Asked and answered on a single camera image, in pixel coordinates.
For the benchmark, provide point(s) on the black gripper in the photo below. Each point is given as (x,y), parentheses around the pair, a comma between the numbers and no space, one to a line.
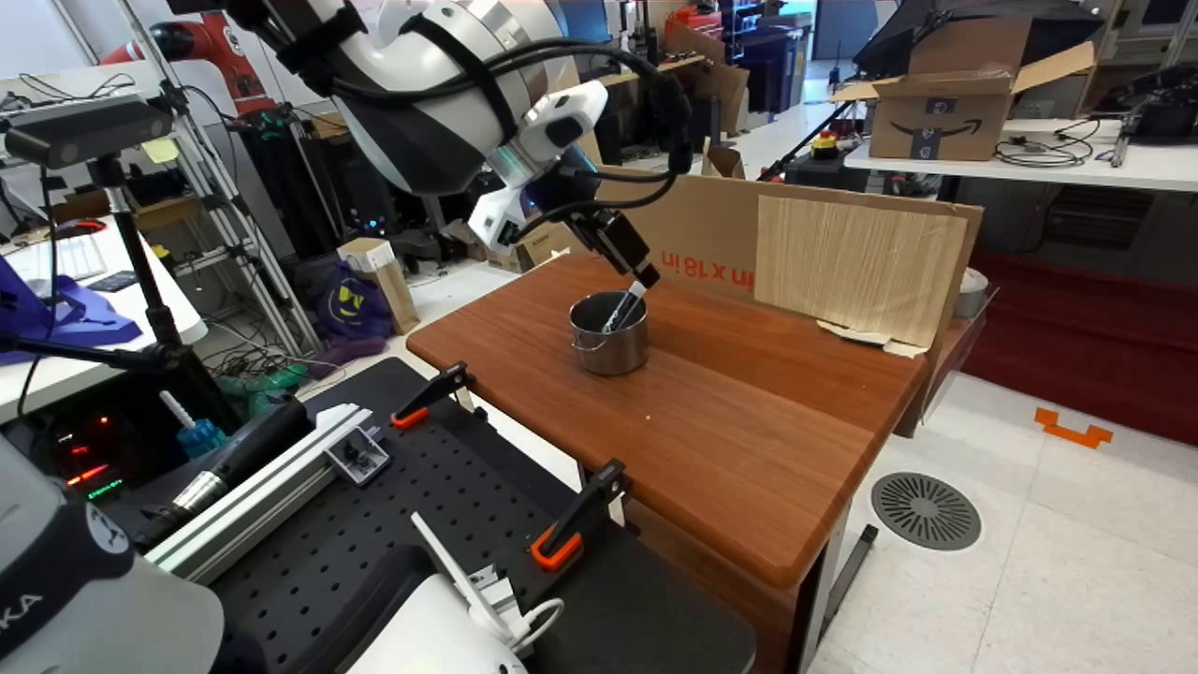
(616,237)

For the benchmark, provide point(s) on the black and white marker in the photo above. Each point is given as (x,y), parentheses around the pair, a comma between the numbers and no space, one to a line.
(624,308)

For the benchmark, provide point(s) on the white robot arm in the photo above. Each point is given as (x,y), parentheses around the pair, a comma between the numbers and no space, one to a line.
(444,91)

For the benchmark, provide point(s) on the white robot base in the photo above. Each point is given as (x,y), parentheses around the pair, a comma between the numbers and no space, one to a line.
(77,598)

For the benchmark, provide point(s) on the silver metal pot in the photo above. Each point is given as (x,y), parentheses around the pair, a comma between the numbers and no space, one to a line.
(607,350)

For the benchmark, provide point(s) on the orange floor marker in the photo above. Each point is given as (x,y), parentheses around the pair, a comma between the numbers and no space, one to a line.
(1088,437)

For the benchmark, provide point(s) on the wooden table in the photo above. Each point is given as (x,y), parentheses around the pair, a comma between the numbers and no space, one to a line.
(743,437)

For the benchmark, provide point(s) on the brown cardboard panel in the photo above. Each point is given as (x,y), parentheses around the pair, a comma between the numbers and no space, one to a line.
(867,266)

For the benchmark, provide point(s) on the far black orange clamp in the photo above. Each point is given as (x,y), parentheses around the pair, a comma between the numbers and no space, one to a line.
(428,395)

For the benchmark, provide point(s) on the black orange clamp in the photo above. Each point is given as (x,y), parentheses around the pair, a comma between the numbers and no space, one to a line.
(567,536)
(428,395)

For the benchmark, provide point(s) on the near black orange clamp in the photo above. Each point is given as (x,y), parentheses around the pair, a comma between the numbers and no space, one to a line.
(567,536)

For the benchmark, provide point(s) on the black perforated breadboard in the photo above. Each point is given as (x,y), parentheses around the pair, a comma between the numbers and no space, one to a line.
(415,558)

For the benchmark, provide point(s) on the open cardboard amazon box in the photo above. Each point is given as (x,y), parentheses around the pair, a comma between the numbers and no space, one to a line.
(963,80)

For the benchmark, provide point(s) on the round floor drain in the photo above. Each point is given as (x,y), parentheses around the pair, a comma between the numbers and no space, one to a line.
(926,511)

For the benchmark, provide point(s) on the grey white desk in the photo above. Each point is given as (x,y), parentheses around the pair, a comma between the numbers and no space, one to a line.
(1068,155)

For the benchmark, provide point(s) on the aluminium extrusion rail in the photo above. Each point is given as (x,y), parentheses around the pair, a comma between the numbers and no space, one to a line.
(252,511)

